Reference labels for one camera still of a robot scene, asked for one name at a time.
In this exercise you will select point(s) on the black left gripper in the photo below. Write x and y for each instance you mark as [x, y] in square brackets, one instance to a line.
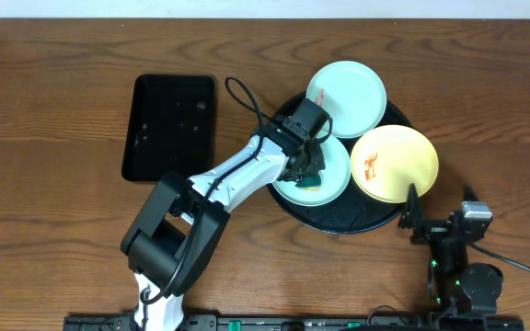
[309, 163]

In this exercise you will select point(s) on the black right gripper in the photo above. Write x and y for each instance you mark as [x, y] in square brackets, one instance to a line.
[432, 229]

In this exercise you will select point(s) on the green yellow sponge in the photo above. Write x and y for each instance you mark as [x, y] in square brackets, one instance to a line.
[310, 183]

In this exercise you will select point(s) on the mint green plate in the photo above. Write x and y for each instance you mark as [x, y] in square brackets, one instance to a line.
[334, 178]
[352, 94]

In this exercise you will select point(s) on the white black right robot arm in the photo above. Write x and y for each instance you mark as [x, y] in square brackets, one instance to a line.
[461, 288]

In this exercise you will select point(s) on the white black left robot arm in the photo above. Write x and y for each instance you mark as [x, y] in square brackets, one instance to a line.
[175, 233]

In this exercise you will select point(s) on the black round serving tray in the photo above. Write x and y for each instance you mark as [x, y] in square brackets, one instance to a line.
[352, 212]

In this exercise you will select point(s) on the black rectangular water tray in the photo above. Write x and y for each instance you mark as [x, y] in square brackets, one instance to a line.
[171, 127]

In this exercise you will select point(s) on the yellow plate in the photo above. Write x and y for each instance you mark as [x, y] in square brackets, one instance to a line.
[388, 159]

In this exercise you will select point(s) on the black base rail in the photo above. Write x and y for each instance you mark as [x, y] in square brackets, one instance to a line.
[209, 322]

